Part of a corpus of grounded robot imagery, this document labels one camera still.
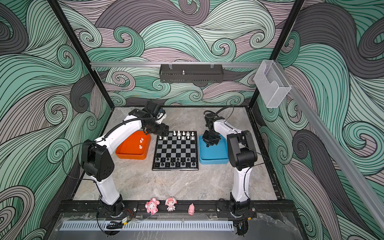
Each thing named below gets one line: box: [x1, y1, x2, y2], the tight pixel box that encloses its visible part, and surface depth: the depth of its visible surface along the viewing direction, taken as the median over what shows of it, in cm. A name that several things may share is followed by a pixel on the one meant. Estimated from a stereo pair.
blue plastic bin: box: [198, 134, 229, 165], surface depth 94 cm
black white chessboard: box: [152, 130, 199, 171], surface depth 94 cm
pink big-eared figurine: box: [145, 197, 160, 215], surface depth 73 cm
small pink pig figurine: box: [188, 203, 195, 216], surface depth 74 cm
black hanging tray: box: [159, 64, 223, 83], surface depth 97 cm
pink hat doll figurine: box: [165, 196, 177, 212], surface depth 74 cm
